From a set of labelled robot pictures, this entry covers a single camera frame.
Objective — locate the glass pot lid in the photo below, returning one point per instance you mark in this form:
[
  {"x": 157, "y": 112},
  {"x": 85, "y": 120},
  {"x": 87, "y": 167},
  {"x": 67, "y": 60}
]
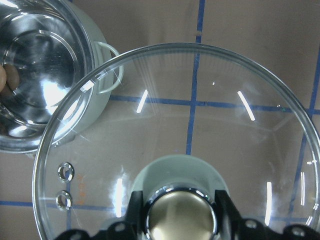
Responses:
[{"x": 177, "y": 121}]

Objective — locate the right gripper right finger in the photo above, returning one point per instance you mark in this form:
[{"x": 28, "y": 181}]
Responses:
[{"x": 232, "y": 226}]

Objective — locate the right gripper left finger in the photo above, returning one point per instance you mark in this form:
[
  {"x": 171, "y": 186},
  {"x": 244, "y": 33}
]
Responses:
[{"x": 128, "y": 227}]

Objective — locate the brown egg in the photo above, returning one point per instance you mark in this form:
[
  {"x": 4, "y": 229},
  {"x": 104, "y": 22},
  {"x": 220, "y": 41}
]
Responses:
[{"x": 3, "y": 78}]

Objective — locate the white pot with steel interior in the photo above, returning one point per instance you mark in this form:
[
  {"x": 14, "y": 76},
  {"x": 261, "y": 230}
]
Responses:
[{"x": 46, "y": 48}]

